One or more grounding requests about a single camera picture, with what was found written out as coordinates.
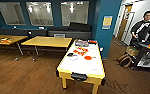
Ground small grey rectangular panel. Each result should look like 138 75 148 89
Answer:
53 33 66 39

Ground air hockey table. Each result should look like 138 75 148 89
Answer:
55 39 107 94

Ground black power unit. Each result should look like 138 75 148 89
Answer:
70 72 89 82

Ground tan open basket box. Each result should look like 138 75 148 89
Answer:
125 46 140 57

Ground brown wooden door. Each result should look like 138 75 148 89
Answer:
116 3 134 43

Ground person in dark shirt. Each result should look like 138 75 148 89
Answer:
129 9 150 46

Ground black ping pong paddle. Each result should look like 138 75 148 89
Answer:
66 52 75 58

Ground long dark bench sofa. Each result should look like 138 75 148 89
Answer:
0 27 49 38

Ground dark glass wall window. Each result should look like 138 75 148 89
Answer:
25 1 55 27
60 0 91 27
0 2 27 26

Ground low white wall outlet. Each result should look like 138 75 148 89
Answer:
99 47 105 53

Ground dark high-back sofa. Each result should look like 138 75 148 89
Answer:
47 21 93 41

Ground grey tabletop box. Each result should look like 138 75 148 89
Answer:
74 39 90 48

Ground wooden table metal legs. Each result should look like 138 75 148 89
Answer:
20 35 74 62

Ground long wooden table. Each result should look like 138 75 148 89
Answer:
0 34 29 56

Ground yellow wall poster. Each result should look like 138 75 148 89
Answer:
102 15 114 30

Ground thin dark floor cable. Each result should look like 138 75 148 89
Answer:
105 78 129 94

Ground red flat object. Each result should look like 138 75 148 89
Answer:
87 39 99 45

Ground brown backpack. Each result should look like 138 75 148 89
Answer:
117 53 134 69

